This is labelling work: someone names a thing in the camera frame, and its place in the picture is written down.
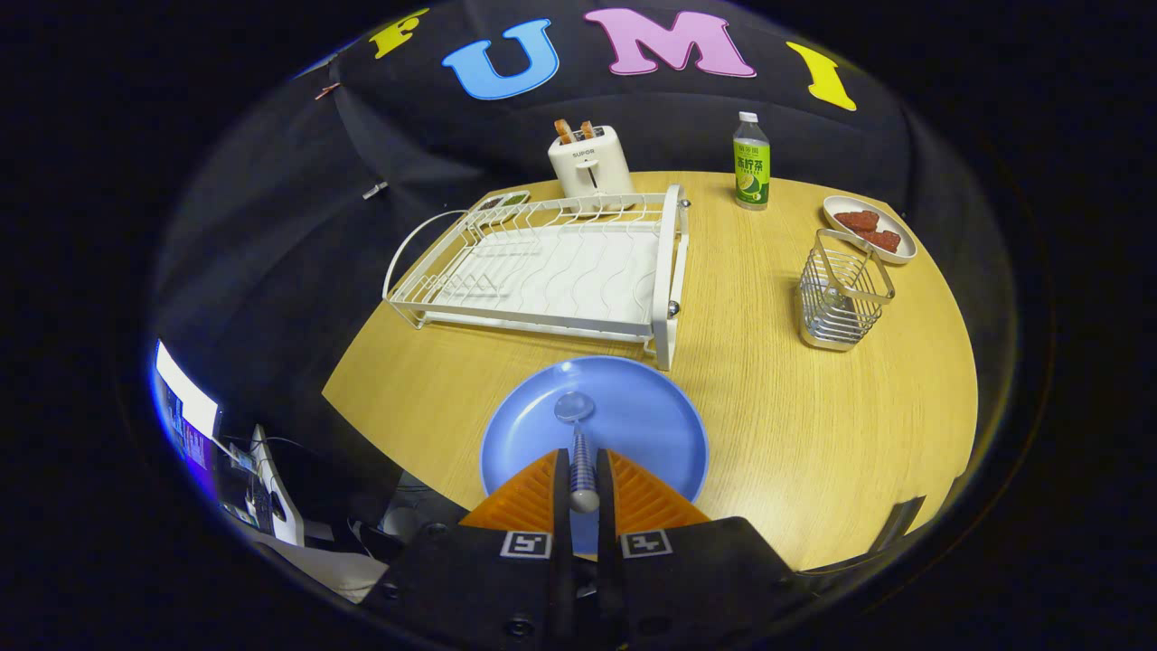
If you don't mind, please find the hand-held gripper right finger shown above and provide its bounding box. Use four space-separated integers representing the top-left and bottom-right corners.
595 448 805 647

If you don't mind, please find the spoon with striped handle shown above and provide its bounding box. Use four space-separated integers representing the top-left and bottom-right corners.
553 392 601 514

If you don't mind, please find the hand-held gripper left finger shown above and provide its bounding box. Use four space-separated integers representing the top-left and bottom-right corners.
362 448 575 647

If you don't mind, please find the white flat device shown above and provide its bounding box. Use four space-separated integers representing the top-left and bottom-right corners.
249 425 304 548

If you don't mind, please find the white oval dish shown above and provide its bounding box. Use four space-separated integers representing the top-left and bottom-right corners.
823 195 918 265

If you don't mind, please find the white wire dish rack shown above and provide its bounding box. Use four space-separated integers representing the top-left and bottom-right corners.
382 184 692 372

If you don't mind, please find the white toaster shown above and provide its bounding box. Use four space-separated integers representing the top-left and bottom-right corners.
547 125 635 211

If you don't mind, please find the black backdrop cloth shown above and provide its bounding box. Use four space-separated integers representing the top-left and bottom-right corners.
149 0 1018 561

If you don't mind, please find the metal wire basket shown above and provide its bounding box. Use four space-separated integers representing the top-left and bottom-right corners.
796 228 897 352

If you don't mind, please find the green tea bottle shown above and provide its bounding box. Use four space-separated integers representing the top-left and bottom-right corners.
733 111 772 212

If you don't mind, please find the computer monitor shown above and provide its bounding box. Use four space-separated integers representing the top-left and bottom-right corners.
152 339 222 476

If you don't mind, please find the blue plate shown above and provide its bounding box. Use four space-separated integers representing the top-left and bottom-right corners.
479 355 710 554

